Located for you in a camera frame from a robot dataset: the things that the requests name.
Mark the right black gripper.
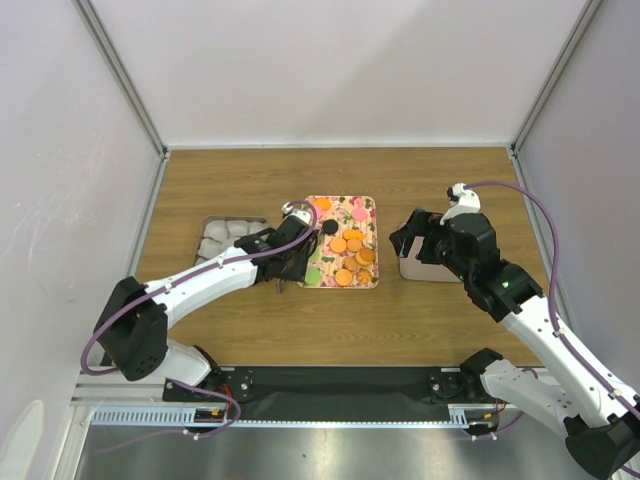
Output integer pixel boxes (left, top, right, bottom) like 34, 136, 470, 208
388, 208, 473, 283

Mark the green cookie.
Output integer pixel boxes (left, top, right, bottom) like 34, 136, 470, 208
309, 248, 321, 262
304, 268, 322, 286

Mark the black cookie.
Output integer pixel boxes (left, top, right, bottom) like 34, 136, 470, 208
322, 219, 339, 235

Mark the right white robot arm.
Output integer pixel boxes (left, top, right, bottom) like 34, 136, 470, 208
389, 209, 639, 479

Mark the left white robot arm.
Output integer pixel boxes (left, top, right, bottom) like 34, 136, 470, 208
89, 211, 317, 400

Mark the brown tin lid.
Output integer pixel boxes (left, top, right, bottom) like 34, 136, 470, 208
399, 236, 461, 283

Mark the plain orange round cookie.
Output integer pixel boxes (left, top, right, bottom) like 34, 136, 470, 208
347, 238, 362, 253

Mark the pink round cookie right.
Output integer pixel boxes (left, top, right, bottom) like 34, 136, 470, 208
351, 208, 368, 222

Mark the patterned round biscuit upper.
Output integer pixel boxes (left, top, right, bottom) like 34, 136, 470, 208
329, 237, 347, 254

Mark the patterned round biscuit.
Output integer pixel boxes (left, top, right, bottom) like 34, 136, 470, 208
334, 269, 353, 287
329, 237, 347, 254

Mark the orange swirl cookie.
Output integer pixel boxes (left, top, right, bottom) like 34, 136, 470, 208
354, 268, 373, 285

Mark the orange fish cookie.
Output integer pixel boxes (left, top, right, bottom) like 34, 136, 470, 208
342, 229, 365, 241

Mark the patterned round biscuit lower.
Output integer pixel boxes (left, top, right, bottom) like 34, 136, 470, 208
334, 269, 353, 287

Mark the floral serving tray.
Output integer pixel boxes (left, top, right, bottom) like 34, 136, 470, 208
299, 194, 380, 290

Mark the orange shell cookie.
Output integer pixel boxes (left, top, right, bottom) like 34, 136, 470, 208
314, 198, 331, 211

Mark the brown cookie tin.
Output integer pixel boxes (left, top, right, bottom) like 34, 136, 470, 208
192, 215, 269, 265

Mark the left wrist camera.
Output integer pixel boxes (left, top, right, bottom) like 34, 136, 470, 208
281, 201, 313, 226

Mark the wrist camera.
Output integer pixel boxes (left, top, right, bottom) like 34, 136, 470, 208
440, 183, 481, 225
281, 201, 313, 226

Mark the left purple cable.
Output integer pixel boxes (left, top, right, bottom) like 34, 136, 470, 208
79, 199, 321, 441

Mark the purple cable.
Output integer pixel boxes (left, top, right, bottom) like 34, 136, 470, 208
79, 199, 321, 441
464, 179, 640, 479

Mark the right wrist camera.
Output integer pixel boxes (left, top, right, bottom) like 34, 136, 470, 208
440, 183, 481, 225

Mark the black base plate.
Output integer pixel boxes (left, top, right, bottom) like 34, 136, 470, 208
162, 365, 506, 424

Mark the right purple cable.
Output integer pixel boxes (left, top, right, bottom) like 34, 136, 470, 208
464, 179, 640, 479

